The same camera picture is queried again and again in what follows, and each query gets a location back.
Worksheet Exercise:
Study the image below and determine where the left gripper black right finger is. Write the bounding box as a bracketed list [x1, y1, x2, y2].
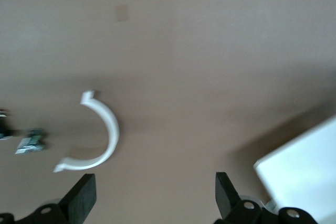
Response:
[215, 171, 242, 220]

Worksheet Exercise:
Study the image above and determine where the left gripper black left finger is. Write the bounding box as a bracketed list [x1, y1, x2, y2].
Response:
[58, 173, 98, 222]

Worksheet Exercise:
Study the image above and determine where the white drawer cabinet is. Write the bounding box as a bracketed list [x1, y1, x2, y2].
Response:
[252, 114, 336, 224]

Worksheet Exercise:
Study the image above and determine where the black button holder part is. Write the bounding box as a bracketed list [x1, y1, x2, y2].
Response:
[0, 108, 17, 140]

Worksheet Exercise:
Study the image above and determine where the small grey metal part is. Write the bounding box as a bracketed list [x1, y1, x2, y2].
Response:
[15, 127, 47, 155]

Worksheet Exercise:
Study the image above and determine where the white curved plastic part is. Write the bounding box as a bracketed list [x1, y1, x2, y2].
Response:
[52, 90, 120, 174]

